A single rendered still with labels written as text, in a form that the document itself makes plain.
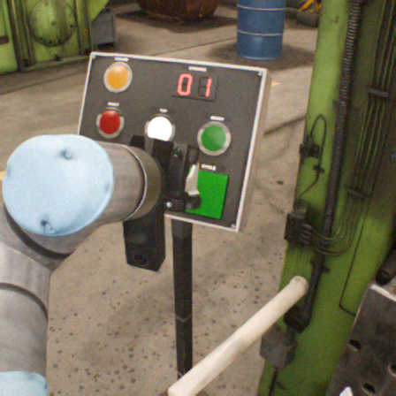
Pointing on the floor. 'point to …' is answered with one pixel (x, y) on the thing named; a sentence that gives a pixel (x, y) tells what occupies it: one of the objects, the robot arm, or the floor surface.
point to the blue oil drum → (260, 29)
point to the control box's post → (183, 291)
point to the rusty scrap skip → (182, 12)
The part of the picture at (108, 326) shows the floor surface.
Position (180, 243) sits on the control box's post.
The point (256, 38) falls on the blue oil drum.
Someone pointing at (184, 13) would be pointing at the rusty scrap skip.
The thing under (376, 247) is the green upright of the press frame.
